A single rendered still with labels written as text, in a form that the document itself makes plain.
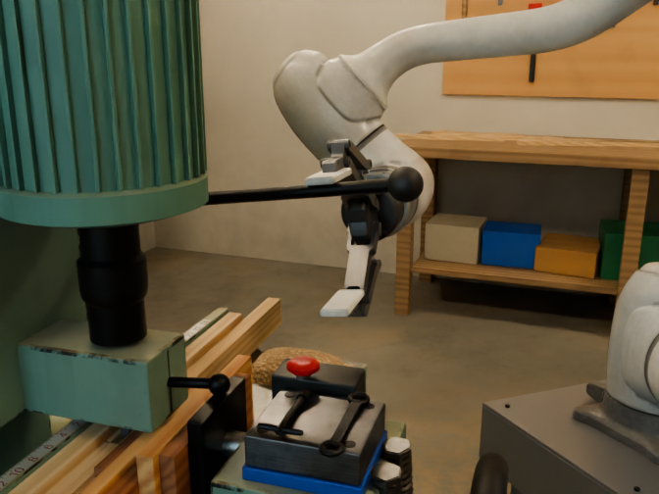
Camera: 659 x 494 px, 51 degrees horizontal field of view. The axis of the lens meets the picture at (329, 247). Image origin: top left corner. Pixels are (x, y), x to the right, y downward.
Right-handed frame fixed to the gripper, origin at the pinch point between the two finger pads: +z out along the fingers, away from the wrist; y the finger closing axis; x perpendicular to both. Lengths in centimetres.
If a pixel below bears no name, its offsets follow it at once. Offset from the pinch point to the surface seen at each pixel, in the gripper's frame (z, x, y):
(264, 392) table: -4.1, -11.6, -18.7
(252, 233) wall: -327, -162, -73
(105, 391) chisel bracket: 17.5, -16.5, -8.2
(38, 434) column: 5.7, -36.7, -20.2
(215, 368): -2.9, -16.9, -15.1
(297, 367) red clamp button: 12.3, 0.0, -7.7
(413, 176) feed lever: 1.2, 9.4, 6.8
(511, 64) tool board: -316, 2, 14
